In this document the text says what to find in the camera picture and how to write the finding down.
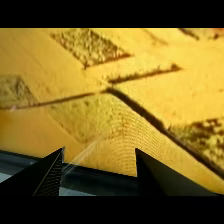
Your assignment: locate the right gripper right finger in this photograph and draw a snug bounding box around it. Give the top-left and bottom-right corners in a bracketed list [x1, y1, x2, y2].
[134, 147, 218, 197]

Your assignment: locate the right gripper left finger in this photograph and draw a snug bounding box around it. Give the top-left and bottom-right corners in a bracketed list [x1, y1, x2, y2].
[0, 146, 65, 197]

